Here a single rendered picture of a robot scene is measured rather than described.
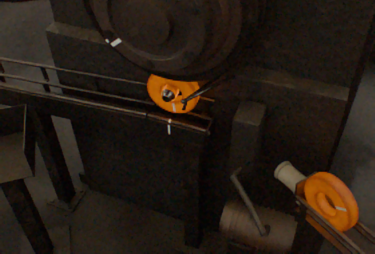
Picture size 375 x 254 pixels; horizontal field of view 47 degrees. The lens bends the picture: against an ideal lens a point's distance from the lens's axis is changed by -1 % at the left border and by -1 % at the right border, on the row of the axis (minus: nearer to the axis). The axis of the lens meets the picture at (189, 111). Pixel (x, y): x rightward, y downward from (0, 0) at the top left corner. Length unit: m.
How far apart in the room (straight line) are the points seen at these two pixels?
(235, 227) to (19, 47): 2.13
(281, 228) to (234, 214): 0.14
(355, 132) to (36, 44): 2.04
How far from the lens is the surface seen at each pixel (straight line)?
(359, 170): 2.25
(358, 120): 2.49
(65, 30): 1.48
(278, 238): 1.34
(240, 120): 1.21
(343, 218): 1.16
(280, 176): 1.26
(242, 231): 1.35
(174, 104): 1.30
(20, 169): 1.44
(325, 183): 1.14
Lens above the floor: 1.65
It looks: 44 degrees down
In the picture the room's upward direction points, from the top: 1 degrees counter-clockwise
